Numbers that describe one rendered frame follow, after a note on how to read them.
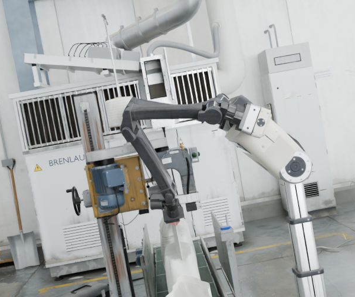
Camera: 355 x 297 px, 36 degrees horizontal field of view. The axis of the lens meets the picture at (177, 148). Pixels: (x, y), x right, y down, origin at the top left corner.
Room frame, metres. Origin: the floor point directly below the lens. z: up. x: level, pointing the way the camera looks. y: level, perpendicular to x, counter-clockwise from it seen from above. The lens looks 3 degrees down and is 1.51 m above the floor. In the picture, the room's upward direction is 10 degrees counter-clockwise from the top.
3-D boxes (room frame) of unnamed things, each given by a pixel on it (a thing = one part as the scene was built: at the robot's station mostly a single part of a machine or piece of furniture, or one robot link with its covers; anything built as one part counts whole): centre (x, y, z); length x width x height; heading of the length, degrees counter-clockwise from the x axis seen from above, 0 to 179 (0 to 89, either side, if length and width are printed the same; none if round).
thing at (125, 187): (3.13, 0.34, 1.23); 0.28 x 0.07 x 0.16; 2
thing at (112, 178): (2.97, 0.37, 1.25); 0.10 x 0.08 x 0.12; 117
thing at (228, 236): (3.11, -0.19, 0.81); 0.08 x 0.08 x 0.06; 2
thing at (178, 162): (3.35, 0.06, 1.21); 0.30 x 0.25 x 0.30; 2
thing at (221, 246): (3.81, -0.20, 0.54); 1.05 x 0.02 x 0.41; 2
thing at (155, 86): (5.67, 0.10, 1.82); 0.51 x 0.27 x 0.71; 2
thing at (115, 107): (3.08, 0.27, 1.61); 0.17 x 0.17 x 0.17
